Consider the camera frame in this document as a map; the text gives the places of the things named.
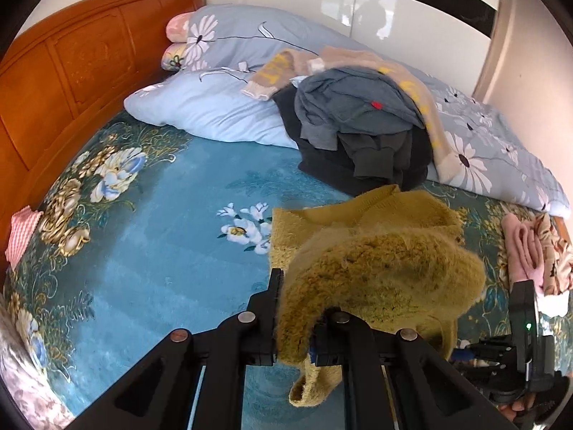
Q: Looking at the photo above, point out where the mustard yellow knit sweater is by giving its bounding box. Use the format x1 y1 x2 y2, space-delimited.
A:
270 185 486 408

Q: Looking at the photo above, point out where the person's right hand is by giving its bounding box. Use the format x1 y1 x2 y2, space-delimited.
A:
497 393 536 421

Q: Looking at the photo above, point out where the pink folded garment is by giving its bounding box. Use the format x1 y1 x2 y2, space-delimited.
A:
501 214 545 295

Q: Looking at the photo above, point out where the floral beige folded garment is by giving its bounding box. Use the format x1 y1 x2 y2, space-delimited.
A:
534 214 572 296

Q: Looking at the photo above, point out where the teal floral bed sheet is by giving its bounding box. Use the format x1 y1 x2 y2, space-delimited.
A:
4 109 573 430

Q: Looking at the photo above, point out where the pink sweater with yellow letters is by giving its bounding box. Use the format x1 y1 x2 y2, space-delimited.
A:
242 46 461 183

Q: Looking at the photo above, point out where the black garment pile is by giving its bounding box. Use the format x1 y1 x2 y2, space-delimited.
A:
273 86 432 196

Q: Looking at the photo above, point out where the pink checkered cloth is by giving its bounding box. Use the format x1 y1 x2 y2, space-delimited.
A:
5 206 43 269

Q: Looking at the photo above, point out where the grey shirt with red tag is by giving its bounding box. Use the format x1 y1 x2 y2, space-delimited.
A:
294 66 424 152

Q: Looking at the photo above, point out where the orange wooden headboard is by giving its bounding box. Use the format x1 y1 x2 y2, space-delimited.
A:
0 0 205 274

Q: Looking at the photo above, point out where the blue floral duvet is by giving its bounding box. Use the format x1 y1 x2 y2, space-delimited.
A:
123 5 572 218

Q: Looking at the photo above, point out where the pink pillow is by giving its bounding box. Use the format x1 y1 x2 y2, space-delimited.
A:
161 13 191 72

